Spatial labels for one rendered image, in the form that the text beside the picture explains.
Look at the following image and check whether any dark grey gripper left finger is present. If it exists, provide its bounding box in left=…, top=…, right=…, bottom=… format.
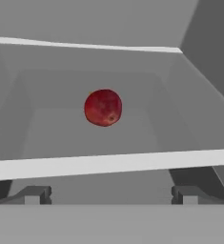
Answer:
left=0, top=185, right=52, bottom=206

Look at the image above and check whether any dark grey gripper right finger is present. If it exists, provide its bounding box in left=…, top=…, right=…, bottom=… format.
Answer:
left=171, top=185, right=224, bottom=206

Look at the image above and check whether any grey fridge drawer white rim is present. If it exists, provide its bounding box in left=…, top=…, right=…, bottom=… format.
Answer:
left=0, top=35, right=224, bottom=182

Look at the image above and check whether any grey fridge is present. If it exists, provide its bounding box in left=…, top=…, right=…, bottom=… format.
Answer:
left=0, top=0, right=224, bottom=206

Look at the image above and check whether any red apple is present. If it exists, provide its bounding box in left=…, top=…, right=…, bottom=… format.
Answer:
left=83, top=88, right=124, bottom=128

